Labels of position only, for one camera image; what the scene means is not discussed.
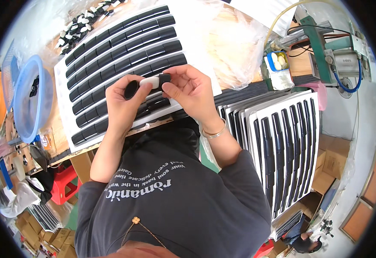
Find person's left hand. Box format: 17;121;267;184
105;74;150;130

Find person's right hand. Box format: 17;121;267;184
162;64;225;131

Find black oval cap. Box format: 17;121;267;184
124;80;140;101

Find black oval sleeve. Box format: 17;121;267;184
158;73;173;91

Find white oval insert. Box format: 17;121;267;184
139;76;161;90

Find rows of black casings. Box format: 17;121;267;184
64;5;188;146

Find white foam tray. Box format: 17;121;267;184
54;0;223;154

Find clear bag of tan parts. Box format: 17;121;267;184
203;6;270;91

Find blue plastic basin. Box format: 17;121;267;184
13;54;54;144

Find pile of black-white parts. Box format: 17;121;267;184
55;0;128;55

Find blue tub of white inserts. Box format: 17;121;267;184
267;51;290;72

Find stack of filled white trays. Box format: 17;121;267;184
216;90;321;223

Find red plastic stool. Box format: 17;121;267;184
50;165;79;206

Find person's body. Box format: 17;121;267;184
74;119;272;258

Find white sheet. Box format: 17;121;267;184
229;0;302;38

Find pink cloth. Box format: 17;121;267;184
299;81;328;112

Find white plastic bag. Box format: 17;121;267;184
0;180;42;219

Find green pneumatic press machine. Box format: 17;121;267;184
299;14;372;85

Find small white fan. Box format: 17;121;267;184
338;77;355;99

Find stack of cardboard boxes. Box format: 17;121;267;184
310;134;352;196

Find heap of flat cardboard cartons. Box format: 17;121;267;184
14;210;78;258

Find wooden door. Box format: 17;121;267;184
339;148;376;243

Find silver bracelet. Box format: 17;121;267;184
202;117;228;139

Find yellow hose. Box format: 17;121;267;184
263;0;338;49

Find blue air hose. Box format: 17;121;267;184
333;59;363;94

